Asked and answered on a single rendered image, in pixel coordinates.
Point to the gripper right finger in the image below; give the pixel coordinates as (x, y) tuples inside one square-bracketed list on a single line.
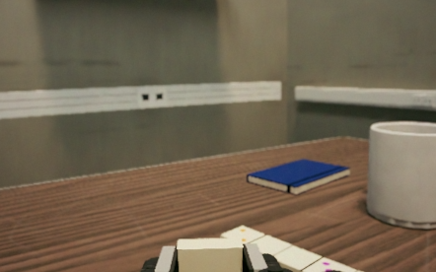
[(255, 261)]

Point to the white mug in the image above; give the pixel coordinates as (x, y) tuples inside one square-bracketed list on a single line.
[(402, 175)]

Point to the blue notebook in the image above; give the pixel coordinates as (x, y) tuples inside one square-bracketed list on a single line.
[(298, 177)]

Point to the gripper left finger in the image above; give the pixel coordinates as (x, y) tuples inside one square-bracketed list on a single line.
[(167, 262)]

